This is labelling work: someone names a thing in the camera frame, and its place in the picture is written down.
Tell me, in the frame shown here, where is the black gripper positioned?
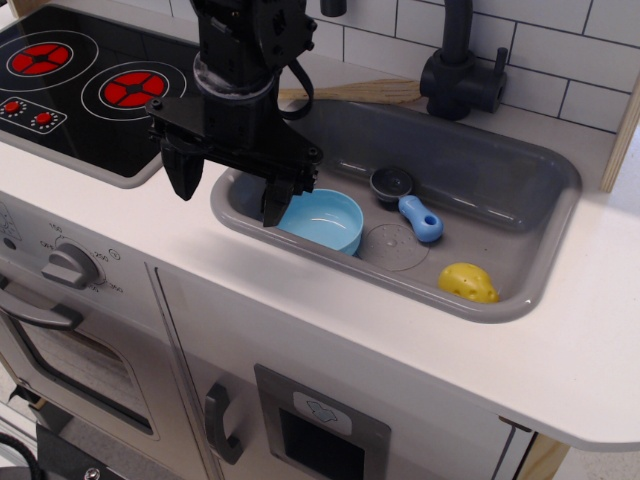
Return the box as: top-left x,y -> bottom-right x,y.
145,88 -> 322,227

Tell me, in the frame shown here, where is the blue handled grey spoon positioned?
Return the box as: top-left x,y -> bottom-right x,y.
369,167 -> 444,243

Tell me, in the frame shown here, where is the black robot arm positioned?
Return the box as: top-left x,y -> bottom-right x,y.
145,1 -> 323,227

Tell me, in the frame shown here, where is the grey sink basin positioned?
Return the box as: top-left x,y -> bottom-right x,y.
211,100 -> 582,323

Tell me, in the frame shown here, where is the black toy stovetop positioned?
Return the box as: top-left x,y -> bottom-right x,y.
1,5 -> 197,189

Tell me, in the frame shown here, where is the grey oven knob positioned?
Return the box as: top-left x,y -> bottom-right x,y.
41,243 -> 101,290

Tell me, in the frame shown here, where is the wooden spatula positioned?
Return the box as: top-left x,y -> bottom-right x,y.
277,78 -> 424,106

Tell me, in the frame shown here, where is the toy oven door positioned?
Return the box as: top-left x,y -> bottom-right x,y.
0,279 -> 174,454

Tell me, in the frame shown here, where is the dark grey faucet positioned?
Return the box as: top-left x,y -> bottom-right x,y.
419,1 -> 509,121

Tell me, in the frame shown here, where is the yellow toy cheese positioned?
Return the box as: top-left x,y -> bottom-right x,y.
437,262 -> 499,303

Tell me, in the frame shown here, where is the grey dispenser panel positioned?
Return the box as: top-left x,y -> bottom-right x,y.
254,364 -> 391,480

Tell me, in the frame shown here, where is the black cable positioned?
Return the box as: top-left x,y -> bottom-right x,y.
277,60 -> 315,121

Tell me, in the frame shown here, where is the grey oven door handle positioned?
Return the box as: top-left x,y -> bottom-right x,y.
1,276 -> 84,331

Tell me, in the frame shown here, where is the grey cabinet door handle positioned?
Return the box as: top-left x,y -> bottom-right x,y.
204,383 -> 244,465

